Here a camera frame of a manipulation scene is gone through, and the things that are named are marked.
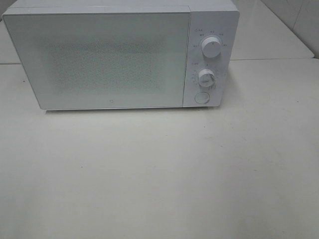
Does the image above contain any round white door button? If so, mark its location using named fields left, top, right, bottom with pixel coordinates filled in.
left=194, top=92, right=210, bottom=104

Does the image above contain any white microwave oven body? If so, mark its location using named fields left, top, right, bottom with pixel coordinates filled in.
left=2, top=0, right=240, bottom=109

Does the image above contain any upper white power knob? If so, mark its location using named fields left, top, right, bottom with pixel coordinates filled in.
left=201, top=36, right=221, bottom=58

